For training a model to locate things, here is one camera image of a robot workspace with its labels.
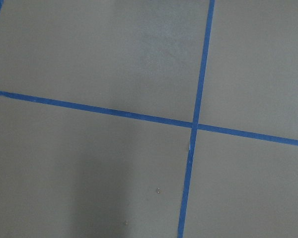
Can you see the brown table cover paper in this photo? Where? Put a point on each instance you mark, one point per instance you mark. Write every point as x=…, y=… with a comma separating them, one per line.
x=148, y=118

